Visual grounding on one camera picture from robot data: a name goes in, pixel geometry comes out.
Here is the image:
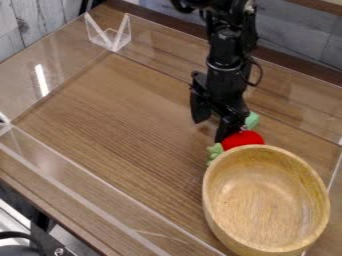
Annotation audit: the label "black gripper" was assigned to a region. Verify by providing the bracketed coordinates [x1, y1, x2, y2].
[190, 64, 252, 142]

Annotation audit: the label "green rectangular block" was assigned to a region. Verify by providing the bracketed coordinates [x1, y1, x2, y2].
[245, 112, 261, 130]

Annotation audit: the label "red plush fruit green leaves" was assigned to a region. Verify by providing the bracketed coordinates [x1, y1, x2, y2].
[206, 130, 265, 165]

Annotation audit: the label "wooden bowl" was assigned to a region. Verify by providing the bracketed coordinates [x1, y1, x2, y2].
[202, 145, 330, 256]

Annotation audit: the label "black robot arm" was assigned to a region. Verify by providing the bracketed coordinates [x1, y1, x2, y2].
[170, 0, 264, 142]

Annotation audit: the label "clear acrylic enclosure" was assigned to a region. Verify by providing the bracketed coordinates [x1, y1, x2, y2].
[0, 7, 342, 256]

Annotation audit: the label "black metal bracket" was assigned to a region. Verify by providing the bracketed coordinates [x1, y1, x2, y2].
[31, 223, 77, 256]

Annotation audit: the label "black cable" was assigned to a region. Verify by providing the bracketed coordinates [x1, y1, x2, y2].
[0, 230, 38, 256]

